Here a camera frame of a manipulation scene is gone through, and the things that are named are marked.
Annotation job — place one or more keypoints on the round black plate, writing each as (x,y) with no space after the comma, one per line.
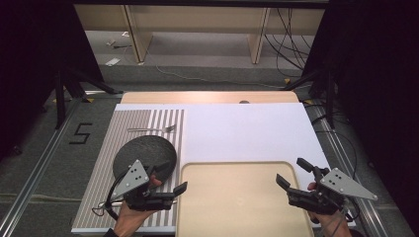
(145,151)

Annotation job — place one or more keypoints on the white board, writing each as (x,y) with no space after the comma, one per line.
(247,131)

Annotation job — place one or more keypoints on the white paper scrap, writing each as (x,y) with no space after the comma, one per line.
(113,62)

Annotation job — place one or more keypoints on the aluminium rail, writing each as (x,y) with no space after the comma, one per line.
(336,141)
(36,174)

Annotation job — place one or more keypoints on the light wooden desk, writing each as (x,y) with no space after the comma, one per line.
(197,19)

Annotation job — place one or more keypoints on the small paper scrap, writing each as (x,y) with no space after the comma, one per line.
(111,42)

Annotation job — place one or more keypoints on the beige tray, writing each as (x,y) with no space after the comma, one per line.
(237,200)

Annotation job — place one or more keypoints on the person's left hand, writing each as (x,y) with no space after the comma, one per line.
(131,220)

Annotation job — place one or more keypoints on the grey striped placemat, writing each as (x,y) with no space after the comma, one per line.
(99,171)

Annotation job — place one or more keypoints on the silver fork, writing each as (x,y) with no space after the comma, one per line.
(169,128)

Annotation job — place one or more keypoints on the black curtain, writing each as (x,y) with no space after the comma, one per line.
(33,49)
(378,65)

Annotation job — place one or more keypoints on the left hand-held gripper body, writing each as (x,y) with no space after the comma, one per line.
(131,177)

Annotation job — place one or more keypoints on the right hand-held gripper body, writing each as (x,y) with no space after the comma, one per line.
(339,186)

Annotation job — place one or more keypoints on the light wooden table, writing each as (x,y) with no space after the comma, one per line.
(197,97)

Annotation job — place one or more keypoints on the black tripod stand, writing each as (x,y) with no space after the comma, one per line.
(60,98)
(330,98)

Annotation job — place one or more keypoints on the person's right hand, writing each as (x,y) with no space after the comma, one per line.
(329,225)

